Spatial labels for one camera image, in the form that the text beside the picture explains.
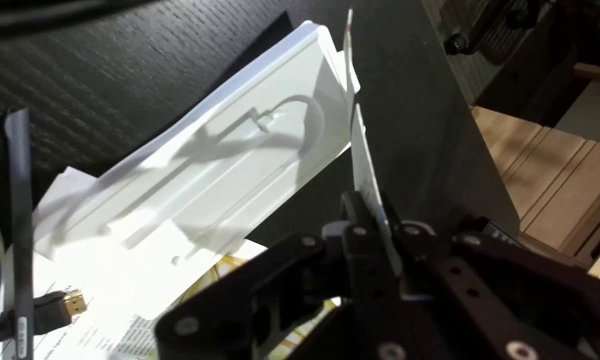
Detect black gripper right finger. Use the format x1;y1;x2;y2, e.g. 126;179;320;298
386;217;600;360

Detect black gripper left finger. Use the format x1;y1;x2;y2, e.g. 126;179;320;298
152;190;408;360

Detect white printed paper sheets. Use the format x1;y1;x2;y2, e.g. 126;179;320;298
0;166;270;360

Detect long black pen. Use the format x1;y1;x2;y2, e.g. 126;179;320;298
2;108;36;360

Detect black cable gold plug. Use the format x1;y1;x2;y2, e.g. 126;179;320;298
0;287;91;343

